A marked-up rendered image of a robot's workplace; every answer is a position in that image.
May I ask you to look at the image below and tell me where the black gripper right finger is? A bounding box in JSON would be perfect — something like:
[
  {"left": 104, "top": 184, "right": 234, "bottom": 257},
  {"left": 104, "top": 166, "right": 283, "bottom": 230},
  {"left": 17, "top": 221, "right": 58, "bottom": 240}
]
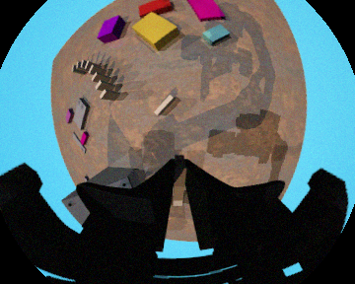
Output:
[{"left": 185, "top": 159, "right": 285, "bottom": 251}]

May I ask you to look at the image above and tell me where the light blue block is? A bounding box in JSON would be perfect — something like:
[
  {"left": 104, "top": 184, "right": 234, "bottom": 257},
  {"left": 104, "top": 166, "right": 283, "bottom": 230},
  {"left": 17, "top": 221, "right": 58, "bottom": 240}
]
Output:
[{"left": 201, "top": 25, "right": 229, "bottom": 46}]

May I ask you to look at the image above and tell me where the yellow rectangular block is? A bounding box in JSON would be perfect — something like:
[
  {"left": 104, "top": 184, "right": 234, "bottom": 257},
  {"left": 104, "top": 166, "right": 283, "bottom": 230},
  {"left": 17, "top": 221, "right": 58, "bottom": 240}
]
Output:
[{"left": 131, "top": 12, "right": 178, "bottom": 51}]

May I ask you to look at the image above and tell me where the purple block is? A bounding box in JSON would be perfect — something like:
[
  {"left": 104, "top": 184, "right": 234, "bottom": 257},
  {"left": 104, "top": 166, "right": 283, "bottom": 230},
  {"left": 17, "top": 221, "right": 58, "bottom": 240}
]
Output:
[{"left": 98, "top": 16, "right": 126, "bottom": 43}]

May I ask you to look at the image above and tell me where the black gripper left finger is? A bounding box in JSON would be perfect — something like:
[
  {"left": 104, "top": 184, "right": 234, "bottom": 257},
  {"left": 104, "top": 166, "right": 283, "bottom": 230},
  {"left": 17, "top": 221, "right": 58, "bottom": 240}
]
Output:
[{"left": 76, "top": 159, "right": 175, "bottom": 252}]

